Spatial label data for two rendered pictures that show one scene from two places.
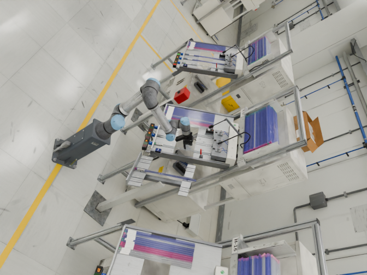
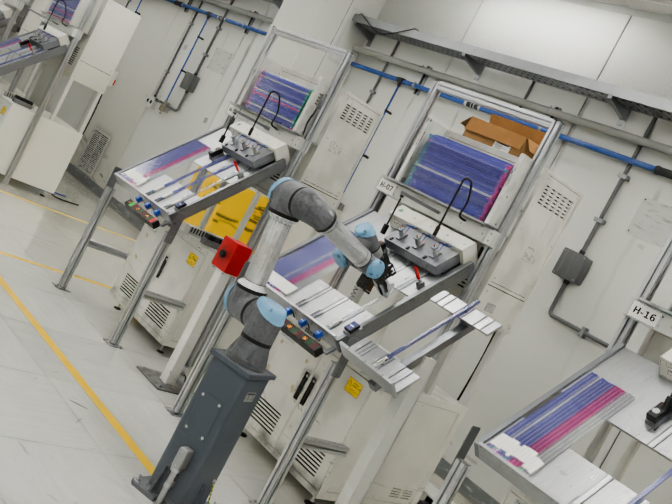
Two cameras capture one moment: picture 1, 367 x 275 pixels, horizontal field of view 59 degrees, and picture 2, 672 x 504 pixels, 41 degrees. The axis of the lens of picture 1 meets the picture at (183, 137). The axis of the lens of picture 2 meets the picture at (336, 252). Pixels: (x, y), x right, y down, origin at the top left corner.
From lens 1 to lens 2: 1.81 m
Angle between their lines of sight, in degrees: 30
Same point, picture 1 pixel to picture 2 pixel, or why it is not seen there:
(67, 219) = not seen: outside the picture
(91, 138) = (245, 383)
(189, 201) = (436, 409)
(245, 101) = not seen: hidden behind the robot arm
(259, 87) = (331, 158)
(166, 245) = (566, 407)
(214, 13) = (33, 139)
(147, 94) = (311, 202)
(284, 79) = (363, 115)
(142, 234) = (517, 428)
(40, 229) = not seen: outside the picture
